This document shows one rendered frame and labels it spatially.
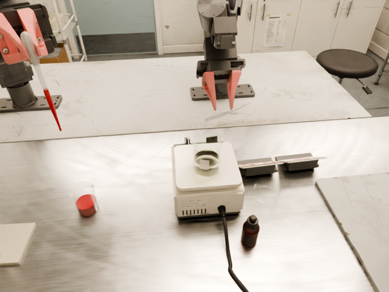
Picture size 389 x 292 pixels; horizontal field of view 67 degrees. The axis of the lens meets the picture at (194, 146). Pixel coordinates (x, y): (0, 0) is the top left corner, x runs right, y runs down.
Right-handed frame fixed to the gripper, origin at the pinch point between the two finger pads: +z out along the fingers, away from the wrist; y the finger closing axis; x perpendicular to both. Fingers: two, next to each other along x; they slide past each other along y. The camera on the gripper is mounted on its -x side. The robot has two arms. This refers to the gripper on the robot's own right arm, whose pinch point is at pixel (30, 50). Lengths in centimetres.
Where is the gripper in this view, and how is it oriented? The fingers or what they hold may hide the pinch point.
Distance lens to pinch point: 45.6
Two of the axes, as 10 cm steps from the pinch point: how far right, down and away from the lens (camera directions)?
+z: 6.1, 5.0, -6.2
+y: 8.0, -3.9, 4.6
